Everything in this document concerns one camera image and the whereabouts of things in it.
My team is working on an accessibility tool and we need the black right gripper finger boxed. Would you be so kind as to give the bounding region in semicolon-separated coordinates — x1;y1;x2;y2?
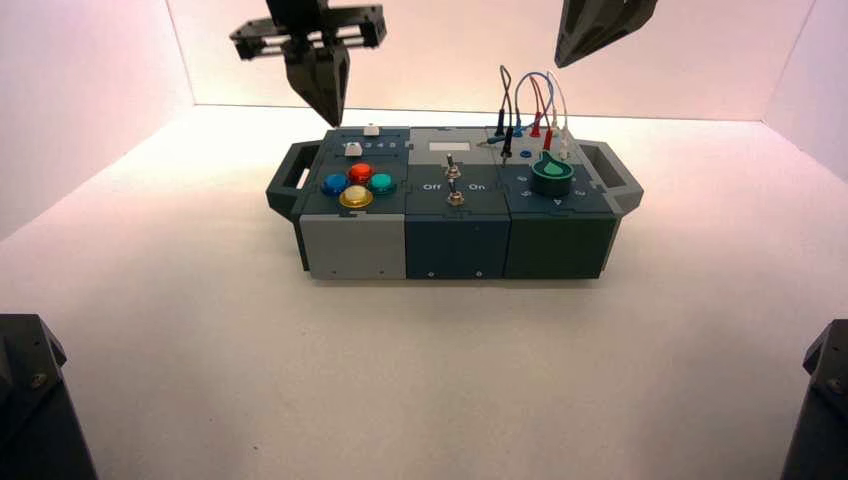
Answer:
569;0;659;65
555;0;601;69

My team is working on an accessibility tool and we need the dark teal grey task box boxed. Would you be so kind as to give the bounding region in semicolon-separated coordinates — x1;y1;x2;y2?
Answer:
266;125;645;281

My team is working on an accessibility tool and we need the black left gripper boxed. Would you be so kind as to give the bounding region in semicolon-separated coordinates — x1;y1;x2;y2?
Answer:
229;0;388;128

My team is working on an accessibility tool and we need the blue banana plug cable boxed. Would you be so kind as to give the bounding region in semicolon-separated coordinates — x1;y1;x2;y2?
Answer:
476;71;556;147

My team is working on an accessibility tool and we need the white banana plug cable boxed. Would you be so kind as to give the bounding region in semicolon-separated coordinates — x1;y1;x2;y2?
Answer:
546;70;572;160

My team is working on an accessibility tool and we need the red banana plug cable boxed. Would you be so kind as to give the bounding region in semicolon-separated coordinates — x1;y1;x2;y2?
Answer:
527;74;555;152

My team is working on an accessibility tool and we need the green rotary knob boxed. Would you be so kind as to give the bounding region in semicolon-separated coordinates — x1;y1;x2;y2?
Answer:
529;150;576;197

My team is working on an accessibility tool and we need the yellow round push button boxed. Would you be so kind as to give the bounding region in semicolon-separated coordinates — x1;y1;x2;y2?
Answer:
339;185;375;211

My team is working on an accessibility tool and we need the black banana plug cable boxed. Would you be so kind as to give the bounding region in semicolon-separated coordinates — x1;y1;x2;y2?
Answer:
494;64;515;164

